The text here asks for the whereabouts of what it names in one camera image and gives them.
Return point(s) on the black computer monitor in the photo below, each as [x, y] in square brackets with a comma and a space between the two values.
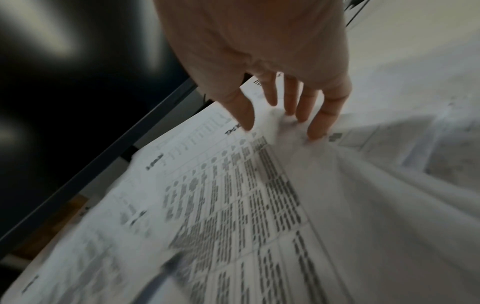
[75, 104]

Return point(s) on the pile of printed papers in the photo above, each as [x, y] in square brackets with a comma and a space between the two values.
[262, 207]

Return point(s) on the person's right hand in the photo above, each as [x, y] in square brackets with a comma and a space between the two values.
[255, 38]

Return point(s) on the wooden plank partition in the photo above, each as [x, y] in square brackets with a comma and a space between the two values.
[48, 228]

